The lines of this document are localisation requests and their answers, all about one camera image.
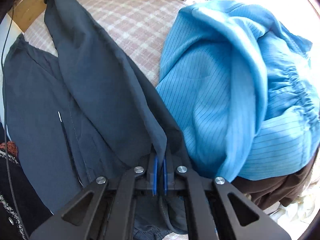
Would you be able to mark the pine plank panel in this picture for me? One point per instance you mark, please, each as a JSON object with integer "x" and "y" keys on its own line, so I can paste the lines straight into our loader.
{"x": 25, "y": 12}

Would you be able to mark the pink plaid tablecloth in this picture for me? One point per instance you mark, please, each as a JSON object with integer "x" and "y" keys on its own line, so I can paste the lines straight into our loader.
{"x": 139, "y": 27}

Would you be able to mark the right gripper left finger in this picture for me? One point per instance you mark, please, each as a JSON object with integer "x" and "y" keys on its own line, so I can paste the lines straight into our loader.
{"x": 105, "y": 209}

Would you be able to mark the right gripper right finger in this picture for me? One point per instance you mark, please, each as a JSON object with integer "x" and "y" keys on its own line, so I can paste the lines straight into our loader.
{"x": 214, "y": 208}

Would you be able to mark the blue striped garment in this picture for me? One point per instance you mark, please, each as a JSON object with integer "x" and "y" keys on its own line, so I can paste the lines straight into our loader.
{"x": 237, "y": 83}

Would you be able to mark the black drawstring pants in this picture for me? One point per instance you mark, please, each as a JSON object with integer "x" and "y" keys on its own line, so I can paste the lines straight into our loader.
{"x": 86, "y": 112}

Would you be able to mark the brown garment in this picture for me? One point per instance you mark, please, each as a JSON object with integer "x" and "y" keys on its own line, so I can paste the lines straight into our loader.
{"x": 284, "y": 189}

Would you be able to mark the white garment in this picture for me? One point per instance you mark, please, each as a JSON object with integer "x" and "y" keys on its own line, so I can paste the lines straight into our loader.
{"x": 297, "y": 217}

